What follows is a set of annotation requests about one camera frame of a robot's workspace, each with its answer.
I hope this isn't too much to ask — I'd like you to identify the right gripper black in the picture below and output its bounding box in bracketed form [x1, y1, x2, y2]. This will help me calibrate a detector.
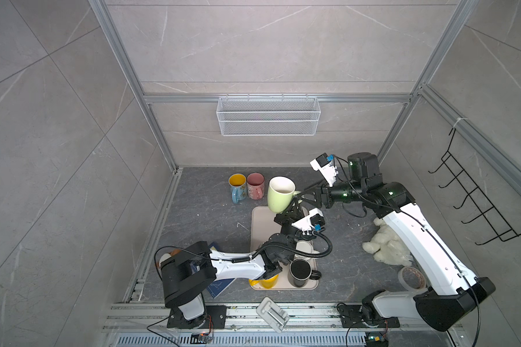
[297, 177, 364, 210]

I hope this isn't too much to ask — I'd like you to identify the light green mug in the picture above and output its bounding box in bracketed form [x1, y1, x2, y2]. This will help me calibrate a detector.
[268, 176, 297, 213]

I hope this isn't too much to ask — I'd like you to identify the pink cartoon mug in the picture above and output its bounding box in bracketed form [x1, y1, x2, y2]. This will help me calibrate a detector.
[247, 173, 265, 200]

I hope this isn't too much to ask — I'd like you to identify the blue mug yellow inside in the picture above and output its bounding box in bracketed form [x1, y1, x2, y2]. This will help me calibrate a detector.
[228, 173, 247, 204]

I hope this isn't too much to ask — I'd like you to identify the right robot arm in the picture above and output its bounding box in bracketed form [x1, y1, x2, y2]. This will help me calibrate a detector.
[311, 152, 496, 332]

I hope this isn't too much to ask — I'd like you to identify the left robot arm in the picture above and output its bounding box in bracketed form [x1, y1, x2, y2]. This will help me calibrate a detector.
[156, 207, 332, 322]

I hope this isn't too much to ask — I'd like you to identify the black mug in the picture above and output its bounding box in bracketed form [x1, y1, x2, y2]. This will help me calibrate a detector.
[288, 259, 322, 288]

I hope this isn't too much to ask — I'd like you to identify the beige serving tray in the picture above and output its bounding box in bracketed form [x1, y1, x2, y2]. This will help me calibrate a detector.
[248, 205, 321, 291]

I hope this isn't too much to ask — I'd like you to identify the white plush toy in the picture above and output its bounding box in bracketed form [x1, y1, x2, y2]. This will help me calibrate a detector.
[362, 218, 413, 267]

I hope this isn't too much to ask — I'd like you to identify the blue hardcover book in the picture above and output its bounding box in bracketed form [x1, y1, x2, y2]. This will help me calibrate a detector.
[191, 262, 235, 299]

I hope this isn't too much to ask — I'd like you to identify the clear tape roll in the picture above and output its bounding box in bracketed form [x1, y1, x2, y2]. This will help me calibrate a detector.
[398, 267, 427, 293]

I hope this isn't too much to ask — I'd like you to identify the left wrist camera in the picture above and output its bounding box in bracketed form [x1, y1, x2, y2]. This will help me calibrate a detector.
[292, 208, 326, 234]

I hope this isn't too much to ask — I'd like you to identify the white wire mesh basket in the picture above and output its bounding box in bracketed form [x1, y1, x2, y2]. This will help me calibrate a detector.
[217, 96, 321, 137]

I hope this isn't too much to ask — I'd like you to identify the white plastic bracket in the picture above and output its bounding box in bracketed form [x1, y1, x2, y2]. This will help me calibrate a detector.
[256, 297, 289, 333]

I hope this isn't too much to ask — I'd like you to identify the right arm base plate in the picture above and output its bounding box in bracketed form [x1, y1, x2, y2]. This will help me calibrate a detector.
[336, 302, 400, 328]

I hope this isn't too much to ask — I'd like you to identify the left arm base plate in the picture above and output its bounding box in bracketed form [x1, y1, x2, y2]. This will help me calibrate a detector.
[166, 305, 227, 329]

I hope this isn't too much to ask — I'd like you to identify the black wire hook rack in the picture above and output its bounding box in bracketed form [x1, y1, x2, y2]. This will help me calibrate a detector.
[428, 129, 521, 246]

